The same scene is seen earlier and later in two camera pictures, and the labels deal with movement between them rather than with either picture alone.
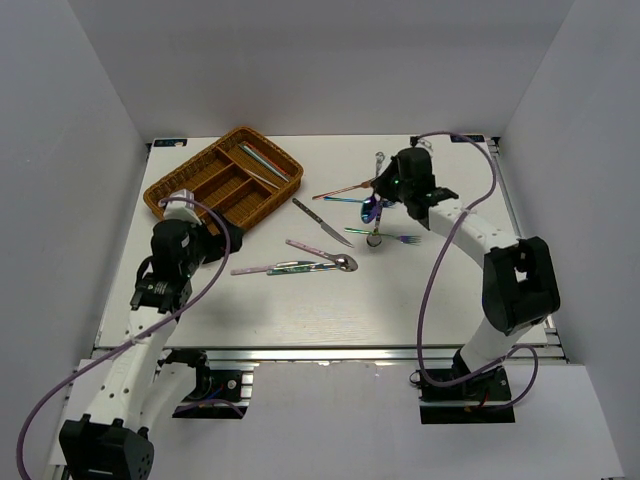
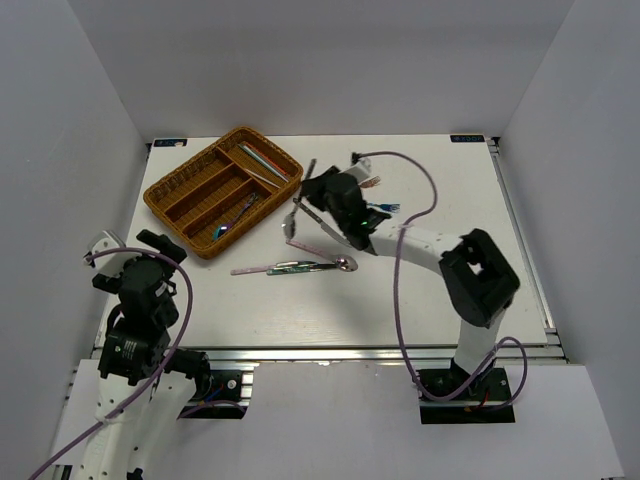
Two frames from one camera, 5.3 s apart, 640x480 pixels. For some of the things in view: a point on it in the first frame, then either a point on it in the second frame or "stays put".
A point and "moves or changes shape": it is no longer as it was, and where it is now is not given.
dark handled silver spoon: x=374 y=239 moves or changes shape
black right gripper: x=380 y=184 to x=315 y=187
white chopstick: x=266 y=163 stays put
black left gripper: x=216 y=242 to x=162 y=243
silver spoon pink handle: x=345 y=261 stays put
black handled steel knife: x=324 y=225 stays put
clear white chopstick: x=261 y=178 stays put
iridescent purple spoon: x=370 y=209 moves or changes shape
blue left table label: x=169 y=142 stays put
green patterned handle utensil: x=292 y=269 stays put
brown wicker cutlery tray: x=237 y=175 stays put
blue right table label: x=456 y=138 stays put
